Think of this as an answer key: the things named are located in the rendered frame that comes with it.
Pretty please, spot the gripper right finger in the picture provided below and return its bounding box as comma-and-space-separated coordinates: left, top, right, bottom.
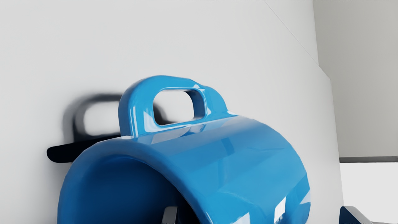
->
339, 206, 379, 224

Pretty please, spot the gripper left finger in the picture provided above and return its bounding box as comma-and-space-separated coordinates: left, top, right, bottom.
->
161, 206, 178, 224

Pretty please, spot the blue glossy mug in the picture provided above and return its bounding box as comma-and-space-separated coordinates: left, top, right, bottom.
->
57, 75, 312, 224

